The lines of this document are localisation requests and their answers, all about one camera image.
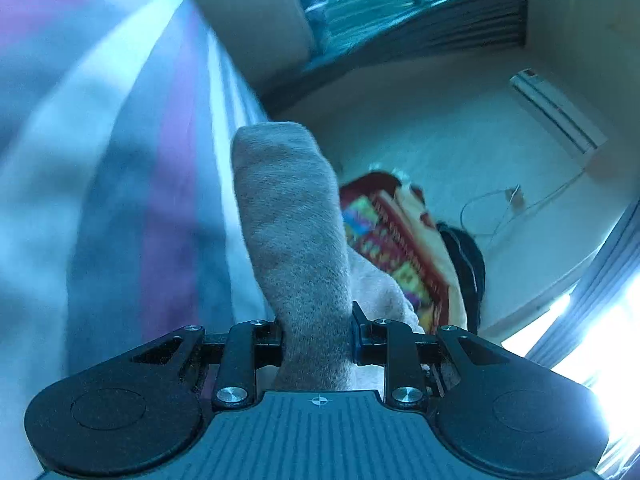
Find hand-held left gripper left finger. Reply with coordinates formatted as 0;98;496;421
129;319;286;411

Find white cable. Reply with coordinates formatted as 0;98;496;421
459;167;590;252

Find colourful printed blanket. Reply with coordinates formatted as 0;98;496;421
340;170;471;337

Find white air conditioner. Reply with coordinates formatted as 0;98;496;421
508;67;609;154

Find grey fuzzy sock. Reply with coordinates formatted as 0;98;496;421
231;121;426;394

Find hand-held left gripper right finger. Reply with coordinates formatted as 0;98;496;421
350;301;523;411

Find striped bed sheet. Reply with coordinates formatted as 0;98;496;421
0;0;282;476

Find grey striped curtain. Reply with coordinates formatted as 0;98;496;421
525;205;640;376

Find bright window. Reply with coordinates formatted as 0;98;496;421
500;290;640;476

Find black cloth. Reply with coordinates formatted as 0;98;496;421
436;222;487;337

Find window with dark curtain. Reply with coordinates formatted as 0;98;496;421
260;0;530;113

